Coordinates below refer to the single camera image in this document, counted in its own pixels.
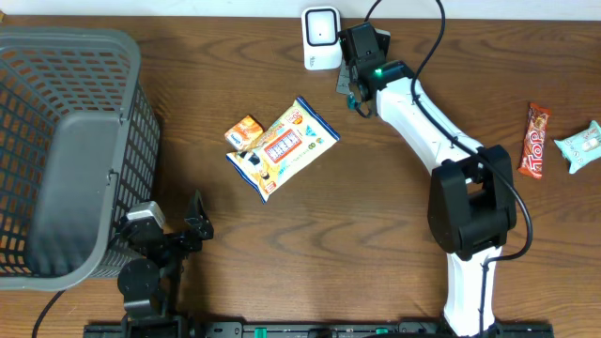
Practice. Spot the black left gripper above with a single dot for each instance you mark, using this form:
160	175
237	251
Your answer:
199	228

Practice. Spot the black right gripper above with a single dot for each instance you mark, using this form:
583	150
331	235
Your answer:
342	85

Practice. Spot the yellow snack bag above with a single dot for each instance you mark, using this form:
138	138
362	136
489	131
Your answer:
293	141

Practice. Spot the small orange snack packet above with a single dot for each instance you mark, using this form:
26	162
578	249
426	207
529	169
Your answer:
244	133

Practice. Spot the red brown chocolate bar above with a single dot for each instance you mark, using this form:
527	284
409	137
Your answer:
532	158

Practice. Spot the teal wet wipes pack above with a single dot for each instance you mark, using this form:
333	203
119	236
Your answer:
581	148

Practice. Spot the teal mouthwash bottle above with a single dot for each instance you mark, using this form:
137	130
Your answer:
351	102

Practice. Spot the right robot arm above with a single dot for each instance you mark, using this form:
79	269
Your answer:
472	200

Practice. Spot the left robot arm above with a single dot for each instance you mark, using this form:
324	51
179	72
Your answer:
149	284

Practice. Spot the white barcode scanner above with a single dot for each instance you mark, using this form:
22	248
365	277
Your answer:
320	28

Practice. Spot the grey plastic shopping basket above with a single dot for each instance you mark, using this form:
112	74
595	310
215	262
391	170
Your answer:
79	148

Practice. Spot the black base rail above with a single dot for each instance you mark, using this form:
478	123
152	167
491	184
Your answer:
239	330

